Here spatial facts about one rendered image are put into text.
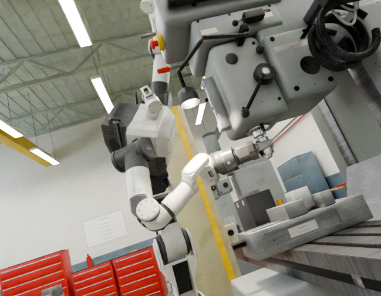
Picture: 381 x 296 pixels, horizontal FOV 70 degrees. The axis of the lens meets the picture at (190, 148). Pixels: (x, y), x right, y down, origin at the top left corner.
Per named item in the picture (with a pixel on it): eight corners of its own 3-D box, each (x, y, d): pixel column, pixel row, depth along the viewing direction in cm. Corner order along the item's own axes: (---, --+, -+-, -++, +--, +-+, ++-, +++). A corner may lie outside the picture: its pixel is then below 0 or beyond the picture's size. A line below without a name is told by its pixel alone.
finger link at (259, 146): (274, 145, 93) (256, 152, 95) (270, 137, 94) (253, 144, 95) (273, 145, 91) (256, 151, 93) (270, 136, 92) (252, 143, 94)
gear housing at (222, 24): (199, 41, 93) (189, 19, 96) (193, 80, 117) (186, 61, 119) (286, 21, 99) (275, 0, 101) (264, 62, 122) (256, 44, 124)
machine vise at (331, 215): (259, 261, 70) (243, 219, 73) (244, 256, 84) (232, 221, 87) (374, 217, 75) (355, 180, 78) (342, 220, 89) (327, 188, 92)
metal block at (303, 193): (300, 210, 79) (291, 191, 81) (291, 212, 85) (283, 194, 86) (316, 205, 80) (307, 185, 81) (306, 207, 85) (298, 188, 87)
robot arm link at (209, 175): (221, 160, 94) (192, 171, 97) (233, 180, 100) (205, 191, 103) (219, 141, 104) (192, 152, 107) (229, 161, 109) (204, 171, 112)
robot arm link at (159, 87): (149, 85, 150) (147, 110, 150) (144, 80, 141) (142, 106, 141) (170, 86, 149) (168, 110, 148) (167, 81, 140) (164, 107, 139)
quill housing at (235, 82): (240, 124, 87) (207, 43, 96) (228, 144, 107) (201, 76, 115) (293, 108, 90) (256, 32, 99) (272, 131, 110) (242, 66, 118)
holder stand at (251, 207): (260, 238, 116) (243, 193, 121) (246, 238, 136) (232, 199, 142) (286, 229, 118) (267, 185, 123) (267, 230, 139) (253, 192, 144)
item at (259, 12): (233, 23, 93) (229, 14, 94) (231, 32, 96) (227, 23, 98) (267, 16, 95) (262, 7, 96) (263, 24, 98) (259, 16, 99)
